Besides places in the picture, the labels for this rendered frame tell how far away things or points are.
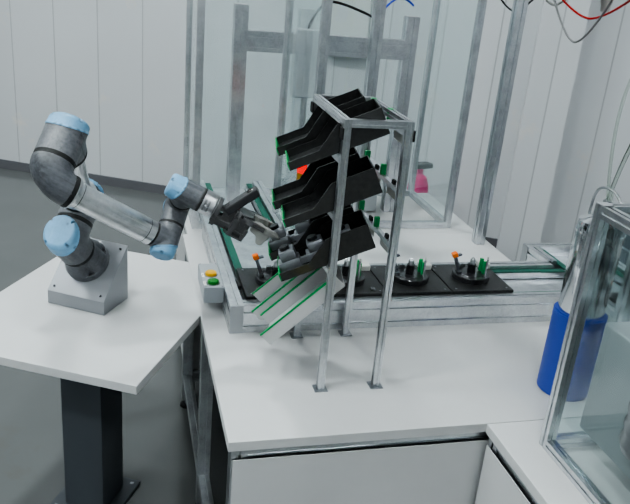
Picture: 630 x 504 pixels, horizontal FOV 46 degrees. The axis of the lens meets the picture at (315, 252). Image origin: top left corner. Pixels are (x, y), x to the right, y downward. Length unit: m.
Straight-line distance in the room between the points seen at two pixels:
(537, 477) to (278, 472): 0.67
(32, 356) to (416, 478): 1.18
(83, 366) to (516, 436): 1.26
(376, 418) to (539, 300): 0.95
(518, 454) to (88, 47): 5.34
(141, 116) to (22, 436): 3.63
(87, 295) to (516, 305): 1.50
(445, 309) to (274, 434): 0.91
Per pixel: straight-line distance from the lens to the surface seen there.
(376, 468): 2.16
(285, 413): 2.11
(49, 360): 2.37
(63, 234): 2.48
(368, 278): 2.71
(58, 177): 2.12
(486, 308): 2.75
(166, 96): 6.43
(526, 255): 3.34
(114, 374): 2.28
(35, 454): 3.45
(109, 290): 2.60
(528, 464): 2.09
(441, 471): 2.25
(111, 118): 6.69
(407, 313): 2.63
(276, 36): 3.47
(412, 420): 2.15
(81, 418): 2.89
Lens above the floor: 2.04
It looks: 22 degrees down
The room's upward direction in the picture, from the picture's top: 5 degrees clockwise
